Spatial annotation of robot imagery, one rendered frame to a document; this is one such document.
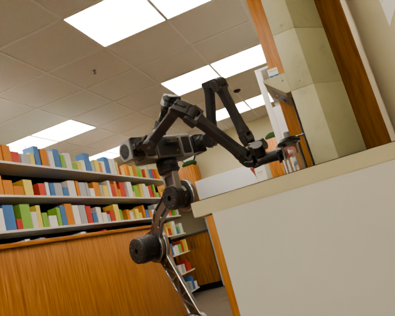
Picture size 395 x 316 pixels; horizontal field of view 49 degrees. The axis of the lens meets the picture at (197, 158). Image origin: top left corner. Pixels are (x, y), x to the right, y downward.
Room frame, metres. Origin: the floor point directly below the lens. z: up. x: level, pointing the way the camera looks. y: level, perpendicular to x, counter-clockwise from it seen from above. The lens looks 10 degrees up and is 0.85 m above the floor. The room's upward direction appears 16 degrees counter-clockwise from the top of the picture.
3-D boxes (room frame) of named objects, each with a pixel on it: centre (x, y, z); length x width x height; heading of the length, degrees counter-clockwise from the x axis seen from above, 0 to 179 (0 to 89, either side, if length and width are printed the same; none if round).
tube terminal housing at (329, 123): (2.14, -0.69, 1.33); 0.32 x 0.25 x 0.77; 164
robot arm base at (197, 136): (2.75, -0.06, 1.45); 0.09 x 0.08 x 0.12; 134
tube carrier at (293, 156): (1.95, -0.43, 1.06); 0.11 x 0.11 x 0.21
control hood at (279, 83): (2.19, -0.51, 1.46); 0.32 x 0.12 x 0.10; 164
